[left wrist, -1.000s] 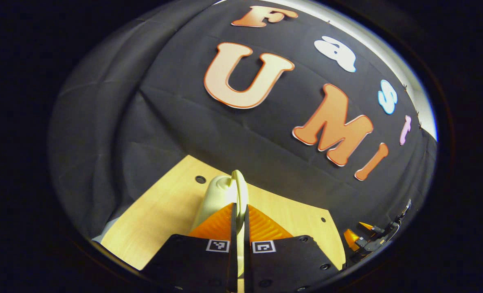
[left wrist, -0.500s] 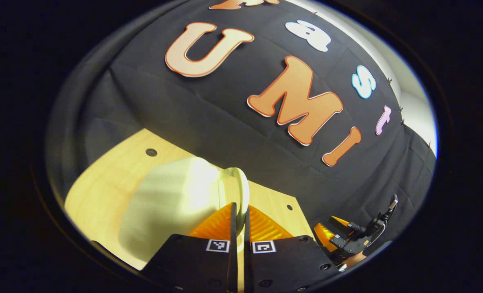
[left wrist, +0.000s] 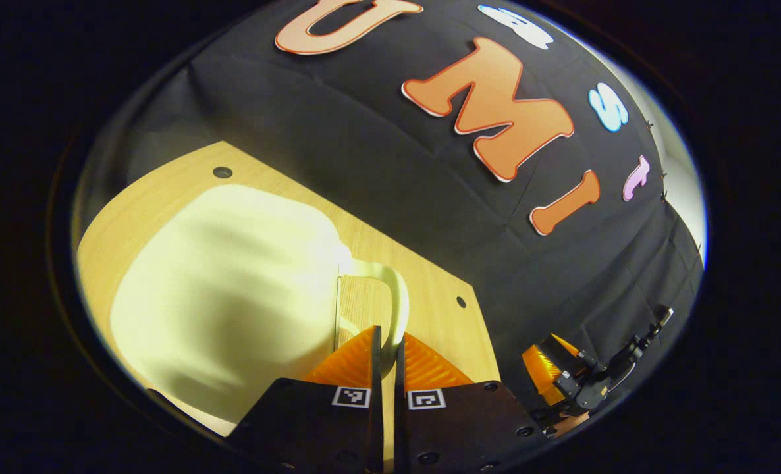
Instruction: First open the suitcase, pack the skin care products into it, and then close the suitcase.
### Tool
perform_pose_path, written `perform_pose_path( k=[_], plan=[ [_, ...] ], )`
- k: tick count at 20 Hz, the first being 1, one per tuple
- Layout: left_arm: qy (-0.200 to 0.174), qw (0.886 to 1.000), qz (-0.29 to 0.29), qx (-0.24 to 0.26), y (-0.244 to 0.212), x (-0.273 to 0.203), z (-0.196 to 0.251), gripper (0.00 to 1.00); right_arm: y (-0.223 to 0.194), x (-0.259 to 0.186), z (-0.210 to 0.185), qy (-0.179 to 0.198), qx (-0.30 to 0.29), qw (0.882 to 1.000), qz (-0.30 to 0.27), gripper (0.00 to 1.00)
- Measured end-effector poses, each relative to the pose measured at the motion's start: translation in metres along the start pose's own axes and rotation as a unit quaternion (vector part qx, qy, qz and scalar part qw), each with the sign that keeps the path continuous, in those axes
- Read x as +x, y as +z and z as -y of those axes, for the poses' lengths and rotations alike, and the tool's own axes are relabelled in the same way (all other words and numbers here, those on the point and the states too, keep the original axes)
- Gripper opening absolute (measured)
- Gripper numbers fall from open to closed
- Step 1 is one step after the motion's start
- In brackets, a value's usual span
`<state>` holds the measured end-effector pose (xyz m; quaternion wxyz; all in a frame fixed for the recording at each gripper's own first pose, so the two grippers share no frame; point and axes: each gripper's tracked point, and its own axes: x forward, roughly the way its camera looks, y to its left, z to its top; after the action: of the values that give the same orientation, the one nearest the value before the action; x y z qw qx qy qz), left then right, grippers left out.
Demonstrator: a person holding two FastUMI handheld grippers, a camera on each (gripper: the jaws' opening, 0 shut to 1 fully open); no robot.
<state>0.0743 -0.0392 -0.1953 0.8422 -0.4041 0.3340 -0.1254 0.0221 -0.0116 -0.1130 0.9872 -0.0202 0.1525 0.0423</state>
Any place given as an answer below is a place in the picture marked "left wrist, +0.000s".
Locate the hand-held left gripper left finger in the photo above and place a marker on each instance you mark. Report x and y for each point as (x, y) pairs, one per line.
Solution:
(376, 368)

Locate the pale yellow suitcase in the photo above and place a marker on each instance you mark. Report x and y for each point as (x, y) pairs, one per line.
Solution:
(232, 296)

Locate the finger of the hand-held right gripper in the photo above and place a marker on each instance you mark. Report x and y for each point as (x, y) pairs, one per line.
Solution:
(542, 372)
(565, 343)

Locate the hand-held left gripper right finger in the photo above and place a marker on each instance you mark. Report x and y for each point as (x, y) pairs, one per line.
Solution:
(399, 368)

